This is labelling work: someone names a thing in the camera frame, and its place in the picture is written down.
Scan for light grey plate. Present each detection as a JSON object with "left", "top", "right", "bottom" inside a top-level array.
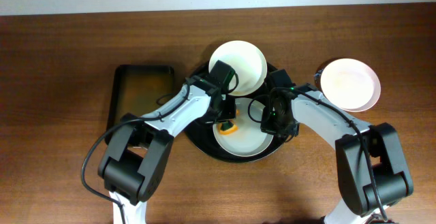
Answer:
[{"left": 213, "top": 97, "right": 273, "bottom": 157}]

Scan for cream white plate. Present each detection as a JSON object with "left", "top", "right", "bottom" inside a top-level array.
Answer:
[{"left": 208, "top": 40, "right": 267, "bottom": 97}]

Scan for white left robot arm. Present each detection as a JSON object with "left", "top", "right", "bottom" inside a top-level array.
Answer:
[{"left": 97, "top": 74, "right": 239, "bottom": 223}]

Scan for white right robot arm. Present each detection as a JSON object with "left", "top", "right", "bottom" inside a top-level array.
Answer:
[{"left": 261, "top": 84, "right": 414, "bottom": 224}]

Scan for black round tray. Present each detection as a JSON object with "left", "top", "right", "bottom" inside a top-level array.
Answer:
[{"left": 184, "top": 63, "right": 285, "bottom": 163}]

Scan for orange green scrub sponge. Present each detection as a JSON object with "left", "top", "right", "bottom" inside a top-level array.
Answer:
[{"left": 217, "top": 118, "right": 238, "bottom": 135}]

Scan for pink plate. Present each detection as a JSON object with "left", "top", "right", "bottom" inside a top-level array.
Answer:
[{"left": 319, "top": 58, "right": 382, "bottom": 112}]

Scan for black rectangular tray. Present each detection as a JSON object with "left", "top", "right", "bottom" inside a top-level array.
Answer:
[{"left": 106, "top": 65, "right": 174, "bottom": 129}]

